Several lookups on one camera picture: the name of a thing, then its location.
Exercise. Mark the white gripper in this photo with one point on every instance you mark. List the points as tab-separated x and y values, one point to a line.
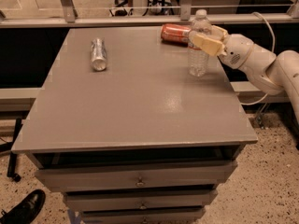
237	52

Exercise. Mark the bottom grey drawer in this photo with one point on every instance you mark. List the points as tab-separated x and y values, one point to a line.
143	216

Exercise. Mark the grey drawer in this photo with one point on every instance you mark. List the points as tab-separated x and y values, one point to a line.
136	176
143	216
141	200

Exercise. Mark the middle grey drawer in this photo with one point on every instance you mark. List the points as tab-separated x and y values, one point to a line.
141	200

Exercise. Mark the silver aluminium can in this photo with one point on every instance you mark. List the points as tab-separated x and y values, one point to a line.
98	55

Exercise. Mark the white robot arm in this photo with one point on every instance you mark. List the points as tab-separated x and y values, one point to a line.
270	73

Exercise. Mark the top grey drawer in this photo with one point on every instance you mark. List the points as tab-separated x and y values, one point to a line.
136	176

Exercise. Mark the orange soda can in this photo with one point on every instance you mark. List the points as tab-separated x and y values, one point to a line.
175	33

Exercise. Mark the metal guard rail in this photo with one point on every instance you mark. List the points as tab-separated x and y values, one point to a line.
70	13

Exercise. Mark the clear plastic water bottle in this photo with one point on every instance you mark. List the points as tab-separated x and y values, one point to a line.
198	59

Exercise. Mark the black leather shoe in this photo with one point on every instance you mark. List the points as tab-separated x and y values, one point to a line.
27	210

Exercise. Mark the grey drawer cabinet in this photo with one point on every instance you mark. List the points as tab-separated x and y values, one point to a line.
144	108

